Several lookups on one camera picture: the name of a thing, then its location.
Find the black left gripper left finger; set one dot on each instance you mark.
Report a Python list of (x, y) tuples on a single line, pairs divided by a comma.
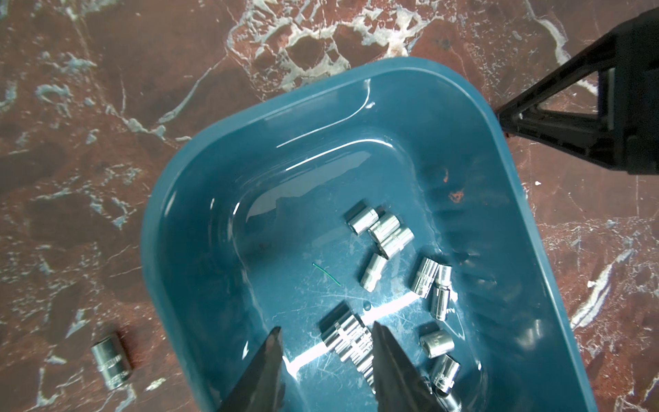
[(261, 387)]

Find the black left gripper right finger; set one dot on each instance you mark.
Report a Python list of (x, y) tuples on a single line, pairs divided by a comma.
[(398, 384)]

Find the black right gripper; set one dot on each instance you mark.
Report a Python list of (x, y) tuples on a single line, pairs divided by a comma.
[(623, 133)]

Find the teal plastic storage box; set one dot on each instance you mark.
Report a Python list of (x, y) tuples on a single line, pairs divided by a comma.
[(384, 194)]

